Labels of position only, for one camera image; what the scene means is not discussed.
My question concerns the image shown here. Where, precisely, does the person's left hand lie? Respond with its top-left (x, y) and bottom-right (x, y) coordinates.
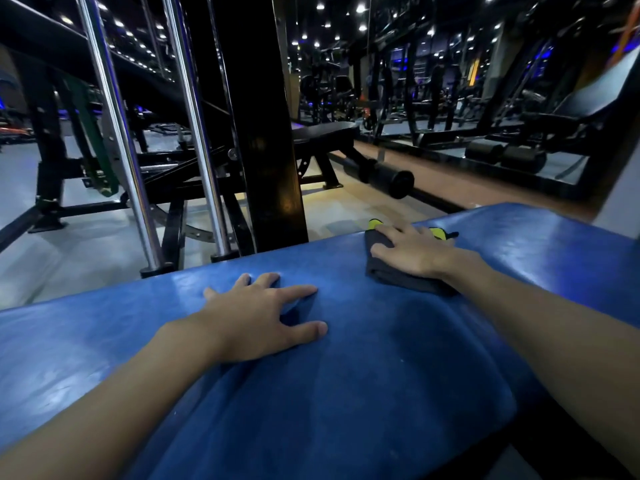
top-left (197, 272), bottom-right (329, 364)

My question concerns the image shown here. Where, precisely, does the person's right hand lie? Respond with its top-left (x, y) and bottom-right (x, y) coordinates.
top-left (369, 223), bottom-right (481, 281)

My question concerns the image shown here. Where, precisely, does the grey and yellow cleaning cloth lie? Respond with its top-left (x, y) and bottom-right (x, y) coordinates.
top-left (363, 218), bottom-right (460, 297)

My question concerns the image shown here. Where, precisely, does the blue padded bench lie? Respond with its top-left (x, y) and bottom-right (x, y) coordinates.
top-left (0, 202), bottom-right (640, 480)

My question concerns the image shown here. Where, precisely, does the person's left forearm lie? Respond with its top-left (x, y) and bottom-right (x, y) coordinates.
top-left (0, 314), bottom-right (221, 480)

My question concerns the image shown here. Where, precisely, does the person's right forearm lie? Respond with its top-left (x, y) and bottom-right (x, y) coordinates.
top-left (445, 249), bottom-right (640, 475)

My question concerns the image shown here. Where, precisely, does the black foam roller pad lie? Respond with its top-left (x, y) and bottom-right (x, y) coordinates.
top-left (343, 157), bottom-right (415, 199)

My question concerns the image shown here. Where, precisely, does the perforated steel adjustment arc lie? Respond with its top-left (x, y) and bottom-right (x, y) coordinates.
top-left (149, 204), bottom-right (217, 244)

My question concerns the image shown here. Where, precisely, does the black gym equipment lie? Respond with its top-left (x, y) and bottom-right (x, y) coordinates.
top-left (289, 0), bottom-right (640, 201)

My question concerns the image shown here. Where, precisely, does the black machine column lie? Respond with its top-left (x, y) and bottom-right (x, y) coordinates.
top-left (209, 0), bottom-right (309, 253)

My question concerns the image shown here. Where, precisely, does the chrome guide rod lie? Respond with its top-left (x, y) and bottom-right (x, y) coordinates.
top-left (161, 0), bottom-right (236, 261)
top-left (75, 0), bottom-right (167, 275)

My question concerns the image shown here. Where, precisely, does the green resistance band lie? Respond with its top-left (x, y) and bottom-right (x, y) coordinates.
top-left (65, 74), bottom-right (120, 197)

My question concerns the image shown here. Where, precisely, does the black weight machine frame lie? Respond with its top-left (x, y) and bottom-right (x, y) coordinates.
top-left (0, 0), bottom-right (256, 275)

